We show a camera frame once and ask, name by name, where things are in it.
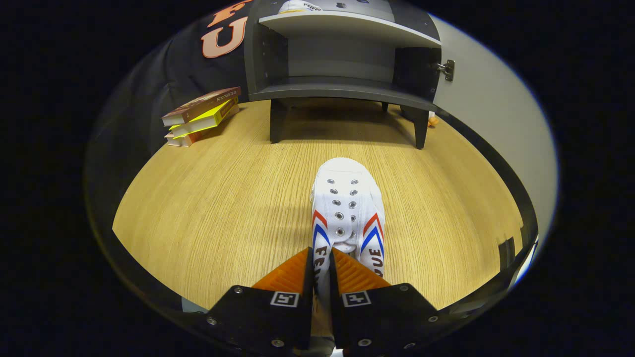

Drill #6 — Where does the orange book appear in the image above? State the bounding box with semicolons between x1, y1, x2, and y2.
165;107;239;147

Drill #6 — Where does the yellow book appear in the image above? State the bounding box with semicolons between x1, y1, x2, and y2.
169;97;240;137

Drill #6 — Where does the brown cover book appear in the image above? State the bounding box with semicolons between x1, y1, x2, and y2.
162;87;242;127

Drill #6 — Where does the black backdrop cloth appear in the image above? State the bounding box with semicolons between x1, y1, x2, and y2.
92;0;254;164

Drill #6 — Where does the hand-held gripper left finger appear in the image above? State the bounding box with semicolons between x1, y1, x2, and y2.
206;247;314;357

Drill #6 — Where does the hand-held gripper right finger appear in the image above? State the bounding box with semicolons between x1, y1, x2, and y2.
330;247;442;354

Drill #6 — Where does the grey shoe cabinet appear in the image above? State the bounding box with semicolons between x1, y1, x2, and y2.
246;0;442;149

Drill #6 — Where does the white striped canvas shoe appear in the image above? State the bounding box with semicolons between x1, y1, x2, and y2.
310;158;386;318
278;0;324;14

